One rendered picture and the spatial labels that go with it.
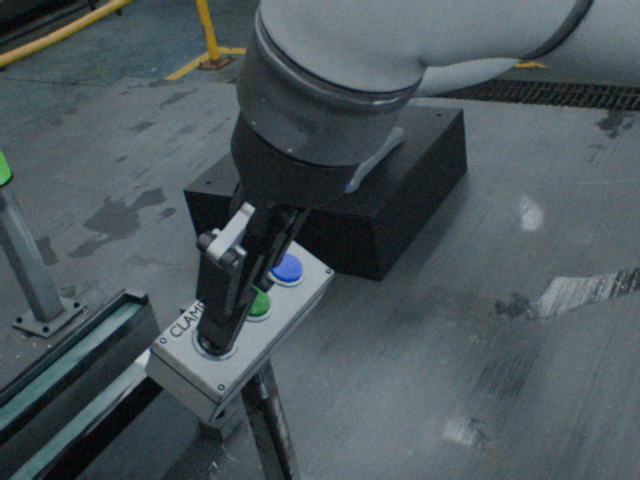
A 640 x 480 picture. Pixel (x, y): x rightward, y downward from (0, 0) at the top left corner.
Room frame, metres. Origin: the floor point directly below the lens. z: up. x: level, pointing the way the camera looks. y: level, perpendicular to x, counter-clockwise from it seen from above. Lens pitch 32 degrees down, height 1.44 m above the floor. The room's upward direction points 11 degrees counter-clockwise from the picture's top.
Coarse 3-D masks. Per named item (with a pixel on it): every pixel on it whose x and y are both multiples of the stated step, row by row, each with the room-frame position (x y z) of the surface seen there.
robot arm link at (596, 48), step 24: (600, 0) 0.33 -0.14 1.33; (624, 0) 0.33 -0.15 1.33; (576, 24) 0.33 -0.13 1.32; (600, 24) 0.33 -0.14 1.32; (624, 24) 0.33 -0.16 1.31; (552, 48) 0.34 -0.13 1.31; (576, 48) 0.34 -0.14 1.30; (600, 48) 0.34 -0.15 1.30; (624, 48) 0.34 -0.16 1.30; (576, 72) 0.36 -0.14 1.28; (600, 72) 0.36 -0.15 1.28; (624, 72) 0.35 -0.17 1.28
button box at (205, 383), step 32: (288, 288) 0.54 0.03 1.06; (320, 288) 0.55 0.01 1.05; (192, 320) 0.50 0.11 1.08; (256, 320) 0.51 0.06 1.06; (288, 320) 0.51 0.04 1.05; (160, 352) 0.47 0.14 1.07; (192, 352) 0.47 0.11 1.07; (256, 352) 0.48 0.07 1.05; (160, 384) 0.48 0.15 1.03; (192, 384) 0.45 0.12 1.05; (224, 384) 0.45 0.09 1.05
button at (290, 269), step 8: (288, 256) 0.57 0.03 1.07; (280, 264) 0.56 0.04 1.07; (288, 264) 0.56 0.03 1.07; (296, 264) 0.56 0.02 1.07; (272, 272) 0.55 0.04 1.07; (280, 272) 0.55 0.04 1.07; (288, 272) 0.55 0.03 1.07; (296, 272) 0.55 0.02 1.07; (280, 280) 0.55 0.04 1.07; (288, 280) 0.55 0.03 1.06; (296, 280) 0.55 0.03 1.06
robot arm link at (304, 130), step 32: (256, 32) 0.37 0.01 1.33; (256, 64) 0.37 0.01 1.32; (288, 64) 0.35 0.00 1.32; (256, 96) 0.37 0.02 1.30; (288, 96) 0.35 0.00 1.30; (320, 96) 0.34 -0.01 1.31; (352, 96) 0.34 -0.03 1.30; (384, 96) 0.35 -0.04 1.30; (256, 128) 0.37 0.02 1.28; (288, 128) 0.36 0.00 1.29; (320, 128) 0.35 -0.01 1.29; (352, 128) 0.35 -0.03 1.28; (384, 128) 0.36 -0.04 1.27; (320, 160) 0.36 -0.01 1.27; (352, 160) 0.36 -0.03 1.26
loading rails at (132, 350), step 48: (96, 336) 0.72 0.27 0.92; (144, 336) 0.75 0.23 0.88; (48, 384) 0.65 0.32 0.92; (96, 384) 0.69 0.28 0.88; (144, 384) 0.62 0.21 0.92; (0, 432) 0.59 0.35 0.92; (48, 432) 0.63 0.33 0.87; (96, 432) 0.56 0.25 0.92; (144, 432) 0.60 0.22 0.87; (192, 432) 0.65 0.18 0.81
